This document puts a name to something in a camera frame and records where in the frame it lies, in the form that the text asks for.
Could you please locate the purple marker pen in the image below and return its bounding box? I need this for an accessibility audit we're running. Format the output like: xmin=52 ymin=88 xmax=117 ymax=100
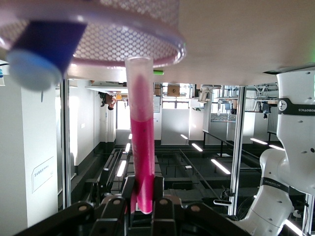
xmin=6 ymin=21 xmax=88 ymax=92

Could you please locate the brown table cover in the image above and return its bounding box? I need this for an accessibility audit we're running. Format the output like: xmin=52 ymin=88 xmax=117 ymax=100
xmin=0 ymin=0 xmax=315 ymax=87

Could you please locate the brown cardboard box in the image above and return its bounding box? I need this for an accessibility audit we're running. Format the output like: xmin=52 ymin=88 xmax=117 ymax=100
xmin=167 ymin=85 xmax=181 ymax=97

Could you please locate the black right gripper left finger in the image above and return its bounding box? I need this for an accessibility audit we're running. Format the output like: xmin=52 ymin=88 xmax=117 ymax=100
xmin=14 ymin=175 xmax=138 ymax=236

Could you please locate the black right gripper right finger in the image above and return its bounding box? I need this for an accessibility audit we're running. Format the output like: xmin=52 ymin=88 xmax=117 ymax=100
xmin=150 ymin=176 xmax=250 ymax=236

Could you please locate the white wall sign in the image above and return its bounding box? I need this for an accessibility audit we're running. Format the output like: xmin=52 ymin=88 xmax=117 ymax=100
xmin=31 ymin=156 xmax=55 ymax=194

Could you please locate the pink mesh pen holder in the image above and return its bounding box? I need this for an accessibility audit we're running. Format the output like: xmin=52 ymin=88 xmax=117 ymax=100
xmin=0 ymin=0 xmax=187 ymax=69

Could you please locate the black camera on stand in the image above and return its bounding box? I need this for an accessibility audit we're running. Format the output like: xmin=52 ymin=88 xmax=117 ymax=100
xmin=213 ymin=188 xmax=232 ymax=206

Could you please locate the aluminium frame post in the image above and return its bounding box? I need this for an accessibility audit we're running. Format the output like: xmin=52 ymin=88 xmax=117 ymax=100
xmin=60 ymin=78 xmax=72 ymax=210
xmin=227 ymin=86 xmax=247 ymax=216

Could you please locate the person in dark shirt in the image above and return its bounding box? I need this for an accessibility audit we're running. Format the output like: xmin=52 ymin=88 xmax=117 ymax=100
xmin=98 ymin=91 xmax=117 ymax=111

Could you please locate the pink marker pen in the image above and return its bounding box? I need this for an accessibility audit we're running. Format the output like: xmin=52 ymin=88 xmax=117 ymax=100
xmin=125 ymin=56 xmax=157 ymax=215

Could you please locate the white partition panel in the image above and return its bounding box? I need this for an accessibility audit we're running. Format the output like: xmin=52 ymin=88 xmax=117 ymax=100
xmin=160 ymin=108 xmax=190 ymax=146

